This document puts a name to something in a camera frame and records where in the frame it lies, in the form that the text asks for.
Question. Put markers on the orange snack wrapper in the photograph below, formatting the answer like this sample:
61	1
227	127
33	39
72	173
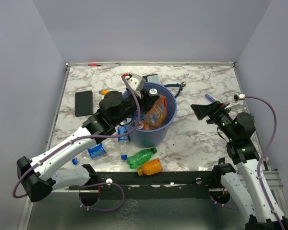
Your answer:
156	116

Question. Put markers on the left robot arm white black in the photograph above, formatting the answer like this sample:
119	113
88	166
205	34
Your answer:
37	175

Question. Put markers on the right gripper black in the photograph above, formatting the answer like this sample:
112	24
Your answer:
214	109

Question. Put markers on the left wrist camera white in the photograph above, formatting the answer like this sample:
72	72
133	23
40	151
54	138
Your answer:
135	82

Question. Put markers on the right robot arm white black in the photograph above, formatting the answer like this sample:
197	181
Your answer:
243	179

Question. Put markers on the crushed pepsi bottle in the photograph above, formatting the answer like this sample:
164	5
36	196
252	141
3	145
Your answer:
94	152
123	142

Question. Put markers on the orange label crushed bottle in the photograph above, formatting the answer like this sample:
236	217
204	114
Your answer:
144	126

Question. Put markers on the orange utility knife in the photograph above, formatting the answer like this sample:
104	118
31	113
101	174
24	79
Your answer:
104	92

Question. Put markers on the green plastic bottle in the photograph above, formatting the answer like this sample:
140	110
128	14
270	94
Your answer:
141	157

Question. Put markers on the black base bar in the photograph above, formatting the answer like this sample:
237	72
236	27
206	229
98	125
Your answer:
167	185

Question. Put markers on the white device on black tray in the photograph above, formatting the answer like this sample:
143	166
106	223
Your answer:
153	78

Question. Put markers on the black flat box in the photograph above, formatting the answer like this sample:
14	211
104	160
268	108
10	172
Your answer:
83	103

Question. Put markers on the blue handled pliers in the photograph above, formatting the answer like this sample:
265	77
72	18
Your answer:
180	87

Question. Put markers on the orange juice bottle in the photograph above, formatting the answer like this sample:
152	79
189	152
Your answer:
150	168

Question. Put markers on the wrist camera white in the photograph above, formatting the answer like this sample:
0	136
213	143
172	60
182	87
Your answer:
237	101
135	82

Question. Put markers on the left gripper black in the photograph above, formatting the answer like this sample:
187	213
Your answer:
147	100

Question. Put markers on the red marker on rail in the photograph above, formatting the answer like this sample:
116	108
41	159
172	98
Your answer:
94	65

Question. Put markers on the blue plastic bin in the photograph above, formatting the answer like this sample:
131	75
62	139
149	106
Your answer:
152	138

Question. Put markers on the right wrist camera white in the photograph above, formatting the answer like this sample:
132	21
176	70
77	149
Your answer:
237	101

